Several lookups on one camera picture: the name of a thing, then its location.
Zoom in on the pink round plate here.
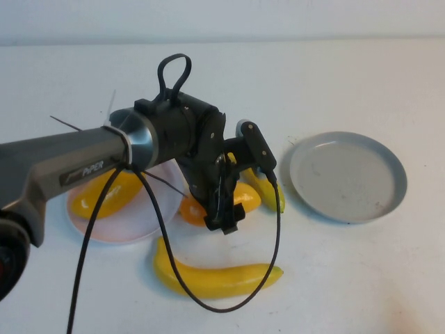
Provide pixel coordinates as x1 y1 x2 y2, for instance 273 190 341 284
65 161 185 246

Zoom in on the short yellow plastic banana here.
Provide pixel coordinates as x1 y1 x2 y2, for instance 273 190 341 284
225 152 286 214

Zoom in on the yellow plastic mango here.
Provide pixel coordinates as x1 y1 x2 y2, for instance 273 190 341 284
70 168 144 221

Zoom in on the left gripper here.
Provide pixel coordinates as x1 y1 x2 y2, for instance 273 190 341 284
179 149 246 236

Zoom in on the long yellow plastic banana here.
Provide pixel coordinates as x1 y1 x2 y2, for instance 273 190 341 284
152 235 284 300

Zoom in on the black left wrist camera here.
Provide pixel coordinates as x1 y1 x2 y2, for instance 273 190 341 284
235 119 278 175

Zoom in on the yellow mango with orange end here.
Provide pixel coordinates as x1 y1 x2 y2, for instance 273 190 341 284
179 182 261 228

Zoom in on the white cable tie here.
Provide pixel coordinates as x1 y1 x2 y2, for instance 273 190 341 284
102 88 136 170

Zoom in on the grey-blue round plate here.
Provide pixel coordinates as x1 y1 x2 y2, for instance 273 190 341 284
289 131 407 225

